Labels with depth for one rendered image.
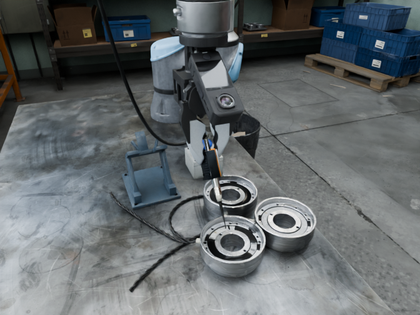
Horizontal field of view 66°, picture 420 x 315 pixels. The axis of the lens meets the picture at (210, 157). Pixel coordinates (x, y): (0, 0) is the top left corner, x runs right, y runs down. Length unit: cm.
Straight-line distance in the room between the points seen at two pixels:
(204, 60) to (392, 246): 159
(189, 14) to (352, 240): 157
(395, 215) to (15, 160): 186
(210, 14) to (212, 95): 10
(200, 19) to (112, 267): 40
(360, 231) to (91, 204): 151
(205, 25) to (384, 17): 381
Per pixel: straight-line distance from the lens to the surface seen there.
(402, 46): 407
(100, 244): 61
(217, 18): 46
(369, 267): 176
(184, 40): 48
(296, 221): 60
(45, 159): 90
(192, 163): 71
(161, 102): 99
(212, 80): 45
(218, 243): 54
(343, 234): 188
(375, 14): 428
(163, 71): 96
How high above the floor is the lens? 122
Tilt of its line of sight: 31 degrees down
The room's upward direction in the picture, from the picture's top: straight up
